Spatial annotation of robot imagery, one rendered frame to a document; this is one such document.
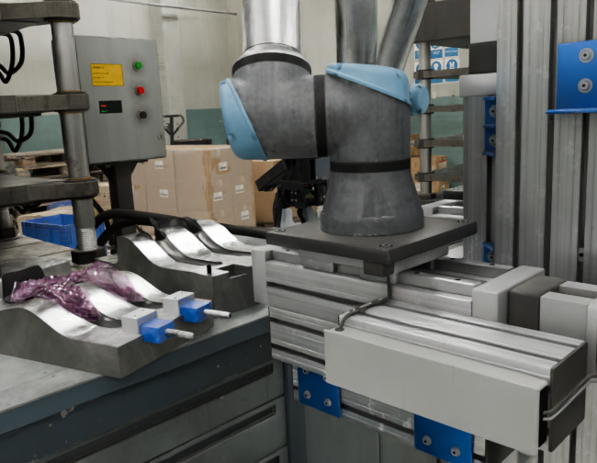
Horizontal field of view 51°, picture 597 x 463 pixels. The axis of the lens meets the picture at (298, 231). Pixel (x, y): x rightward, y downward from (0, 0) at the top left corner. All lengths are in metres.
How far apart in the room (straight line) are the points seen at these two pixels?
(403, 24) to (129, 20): 8.27
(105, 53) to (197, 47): 8.15
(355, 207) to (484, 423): 0.34
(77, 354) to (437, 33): 4.61
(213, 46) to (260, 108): 9.64
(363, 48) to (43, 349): 0.76
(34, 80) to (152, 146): 6.54
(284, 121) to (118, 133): 1.33
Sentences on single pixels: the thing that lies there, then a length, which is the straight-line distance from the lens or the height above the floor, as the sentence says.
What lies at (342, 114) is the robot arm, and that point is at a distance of 0.84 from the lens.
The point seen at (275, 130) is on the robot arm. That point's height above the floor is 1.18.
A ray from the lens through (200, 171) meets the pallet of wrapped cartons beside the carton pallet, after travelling 5.28.
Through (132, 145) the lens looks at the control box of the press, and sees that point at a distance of 2.15.
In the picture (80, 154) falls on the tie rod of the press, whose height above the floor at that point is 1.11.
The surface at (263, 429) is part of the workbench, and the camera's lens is 1.46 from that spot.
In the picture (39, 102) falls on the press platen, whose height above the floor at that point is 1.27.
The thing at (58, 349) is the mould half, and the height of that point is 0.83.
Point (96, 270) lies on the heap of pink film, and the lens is 1.30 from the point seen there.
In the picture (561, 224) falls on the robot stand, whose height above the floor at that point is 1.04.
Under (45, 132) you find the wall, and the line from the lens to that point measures 8.69.
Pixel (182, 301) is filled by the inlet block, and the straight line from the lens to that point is 1.17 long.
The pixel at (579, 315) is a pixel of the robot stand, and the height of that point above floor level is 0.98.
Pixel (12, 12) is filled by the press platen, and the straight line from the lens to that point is 1.96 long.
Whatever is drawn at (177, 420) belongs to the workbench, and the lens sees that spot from 1.29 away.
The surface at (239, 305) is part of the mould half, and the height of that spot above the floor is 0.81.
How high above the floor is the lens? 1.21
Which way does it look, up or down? 11 degrees down
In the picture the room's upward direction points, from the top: 3 degrees counter-clockwise
